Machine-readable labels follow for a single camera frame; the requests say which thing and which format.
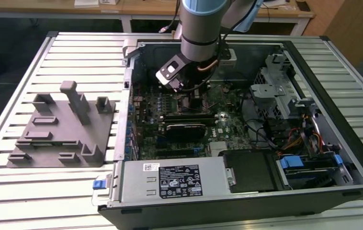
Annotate silver chipset heatsink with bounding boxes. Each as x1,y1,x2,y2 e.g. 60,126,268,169
210,141,231,153

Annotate black expansion slot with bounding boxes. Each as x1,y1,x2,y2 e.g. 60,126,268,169
155,149,196,157

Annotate blue disk carrier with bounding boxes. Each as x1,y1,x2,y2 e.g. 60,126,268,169
279,155,304,170

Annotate grey parts rack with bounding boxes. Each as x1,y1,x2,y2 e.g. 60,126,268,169
6,80,119,168

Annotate grey power supply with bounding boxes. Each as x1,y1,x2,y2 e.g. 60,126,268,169
118,159,235,203

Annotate black PC case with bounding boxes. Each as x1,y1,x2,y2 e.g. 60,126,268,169
91,35,363,230

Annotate silver metal drive cage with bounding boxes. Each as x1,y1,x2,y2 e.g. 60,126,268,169
248,54,316,120

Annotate white barcode sticker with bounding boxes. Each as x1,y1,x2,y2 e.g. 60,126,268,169
142,162,160,172

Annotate wooden cabinet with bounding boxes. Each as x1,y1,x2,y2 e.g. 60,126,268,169
304,0,363,70

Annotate green motherboard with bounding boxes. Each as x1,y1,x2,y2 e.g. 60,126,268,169
130,80,259,161

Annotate black graphics card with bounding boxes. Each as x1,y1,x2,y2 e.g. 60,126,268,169
164,123,207,140

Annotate yellow red power wires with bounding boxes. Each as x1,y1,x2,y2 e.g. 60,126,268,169
276,114,327,154

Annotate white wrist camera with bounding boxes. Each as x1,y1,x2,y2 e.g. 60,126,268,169
155,59,186,93

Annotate black rating label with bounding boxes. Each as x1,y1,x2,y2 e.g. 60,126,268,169
158,164,203,198

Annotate CPU socket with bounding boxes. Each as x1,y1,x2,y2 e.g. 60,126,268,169
175,93,211,114

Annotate wooden desk white legs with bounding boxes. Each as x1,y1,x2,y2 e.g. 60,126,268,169
0,0,316,33

